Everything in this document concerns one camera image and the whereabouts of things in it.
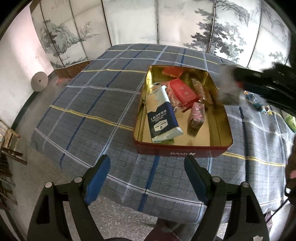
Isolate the fried dough twist bag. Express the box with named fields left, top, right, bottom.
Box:
left=192, top=78, right=213, bottom=105

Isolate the pink snack bar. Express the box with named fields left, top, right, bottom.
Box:
left=187, top=102, right=205, bottom=137

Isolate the red snack packet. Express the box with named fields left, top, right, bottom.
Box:
left=170, top=79, right=198, bottom=106

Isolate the blue soda cracker pack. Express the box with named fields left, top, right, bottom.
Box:
left=145, top=85, right=183, bottom=143

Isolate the yellow candy wrapper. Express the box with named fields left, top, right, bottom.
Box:
left=260, top=105, right=273, bottom=115

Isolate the blue candy wrapper lower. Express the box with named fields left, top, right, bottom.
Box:
left=245, top=92, right=258, bottom=104

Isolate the green tissue pack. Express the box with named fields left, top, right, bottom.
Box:
left=285, top=114, right=296, bottom=133

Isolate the ink landscape folding screen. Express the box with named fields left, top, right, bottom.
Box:
left=30, top=0, right=290, bottom=70

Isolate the red toffee tin box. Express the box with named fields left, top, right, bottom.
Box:
left=133, top=65, right=233, bottom=157

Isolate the blue plaid tablecloth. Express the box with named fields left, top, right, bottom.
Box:
left=31, top=43, right=296, bottom=225

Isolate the round grey stone disc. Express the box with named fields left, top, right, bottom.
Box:
left=31, top=72, right=48, bottom=92

